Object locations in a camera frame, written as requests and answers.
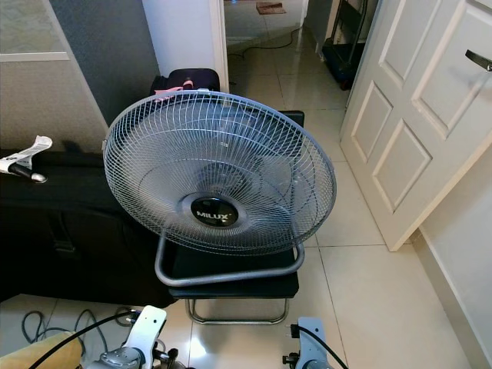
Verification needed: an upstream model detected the black stool with chrome legs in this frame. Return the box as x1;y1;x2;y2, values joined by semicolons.
168;244;301;326

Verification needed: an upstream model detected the yellow cushion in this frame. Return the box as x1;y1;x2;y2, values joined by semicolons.
0;331;85;369

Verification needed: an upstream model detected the grey metal Milux floor fan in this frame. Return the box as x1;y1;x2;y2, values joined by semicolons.
103;89;338;288

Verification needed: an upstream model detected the long black fabric case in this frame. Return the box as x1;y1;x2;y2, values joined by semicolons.
0;149;175;308

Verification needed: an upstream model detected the white plastic clip tool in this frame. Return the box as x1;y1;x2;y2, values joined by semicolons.
3;135;54;184

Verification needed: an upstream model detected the pink cloth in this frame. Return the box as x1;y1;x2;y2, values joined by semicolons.
155;78;197;103

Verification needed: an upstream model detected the white panelled door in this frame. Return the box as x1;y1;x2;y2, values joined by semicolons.
338;0;492;252

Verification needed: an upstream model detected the small black bag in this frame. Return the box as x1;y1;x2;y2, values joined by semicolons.
151;68;221;102

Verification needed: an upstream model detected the black wheeled cart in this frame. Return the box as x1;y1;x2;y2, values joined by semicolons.
321;0;371;91

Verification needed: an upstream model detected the brown doormat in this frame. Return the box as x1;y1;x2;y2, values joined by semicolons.
254;2;288;17

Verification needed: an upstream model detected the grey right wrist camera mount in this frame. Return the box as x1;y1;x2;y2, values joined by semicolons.
294;316;327;367

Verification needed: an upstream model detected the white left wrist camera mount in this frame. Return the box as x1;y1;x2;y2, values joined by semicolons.
125;304;168;364

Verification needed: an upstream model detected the grey floor cable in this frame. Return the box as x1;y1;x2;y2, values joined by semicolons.
20;307;133;348

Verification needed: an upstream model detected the thin black floor cable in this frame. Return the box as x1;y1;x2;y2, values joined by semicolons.
226;26;305;59

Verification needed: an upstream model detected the dark metal door handle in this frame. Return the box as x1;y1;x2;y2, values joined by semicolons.
464;48;492;72

